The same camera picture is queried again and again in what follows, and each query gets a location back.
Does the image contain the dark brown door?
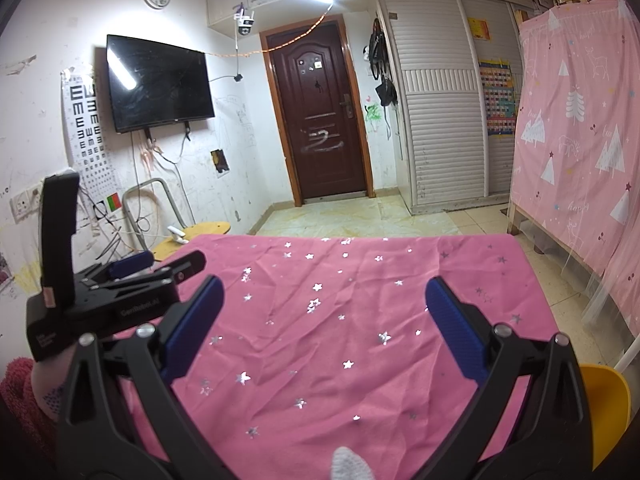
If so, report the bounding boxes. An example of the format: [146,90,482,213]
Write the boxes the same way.
[260,14,375,207]

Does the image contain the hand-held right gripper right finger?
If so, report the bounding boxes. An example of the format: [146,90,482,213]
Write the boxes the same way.
[415,276,593,480]

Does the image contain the orange string light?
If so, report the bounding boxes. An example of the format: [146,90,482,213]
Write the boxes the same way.
[207,0,335,58]

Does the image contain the black wall television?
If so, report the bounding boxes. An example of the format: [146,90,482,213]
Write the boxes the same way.
[106,34,216,134]

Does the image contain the large black hanging bag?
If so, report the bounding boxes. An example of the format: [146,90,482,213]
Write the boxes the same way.
[367,19,388,81]

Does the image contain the eye test chart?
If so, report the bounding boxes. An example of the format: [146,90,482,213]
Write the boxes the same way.
[61,67,123,213]

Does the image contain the pink tree print curtain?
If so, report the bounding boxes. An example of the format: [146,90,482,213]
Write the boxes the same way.
[507,0,640,341]

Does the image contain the colourful grid wall poster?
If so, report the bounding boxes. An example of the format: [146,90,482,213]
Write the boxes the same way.
[477,60,517,137]

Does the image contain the white louvered wardrobe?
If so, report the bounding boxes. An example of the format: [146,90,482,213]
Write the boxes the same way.
[375,0,521,216]

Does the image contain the small black hanging bag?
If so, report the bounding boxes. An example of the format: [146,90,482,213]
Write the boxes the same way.
[375,79,398,108]

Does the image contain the white security camera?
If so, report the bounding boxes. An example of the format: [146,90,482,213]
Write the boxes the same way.
[232,2,256,37]

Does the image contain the grey metal tube frame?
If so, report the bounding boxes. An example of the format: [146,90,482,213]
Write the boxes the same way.
[121,177,196,251]

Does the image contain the person's left forearm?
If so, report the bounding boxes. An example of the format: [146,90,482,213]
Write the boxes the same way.
[0,355,68,480]

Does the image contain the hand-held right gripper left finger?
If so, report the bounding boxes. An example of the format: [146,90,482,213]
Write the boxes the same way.
[56,275,224,480]

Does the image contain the bundle of wall cables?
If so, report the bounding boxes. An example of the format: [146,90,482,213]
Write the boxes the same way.
[75,130,196,261]

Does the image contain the yellow plastic chair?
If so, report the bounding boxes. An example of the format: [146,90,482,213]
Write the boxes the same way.
[580,365,632,471]

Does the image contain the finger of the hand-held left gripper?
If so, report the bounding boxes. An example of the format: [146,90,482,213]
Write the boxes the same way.
[107,251,155,280]
[145,252,207,286]

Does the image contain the white wall socket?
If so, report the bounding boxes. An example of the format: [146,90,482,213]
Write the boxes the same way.
[11,187,43,223]

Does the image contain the white knitted cloth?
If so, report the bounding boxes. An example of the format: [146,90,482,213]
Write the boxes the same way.
[331,447,373,480]

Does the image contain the white metal chair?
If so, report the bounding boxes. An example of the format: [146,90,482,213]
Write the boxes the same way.
[612,332,640,373]

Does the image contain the pink star print tablecloth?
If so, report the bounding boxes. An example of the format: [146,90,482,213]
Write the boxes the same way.
[112,232,561,480]

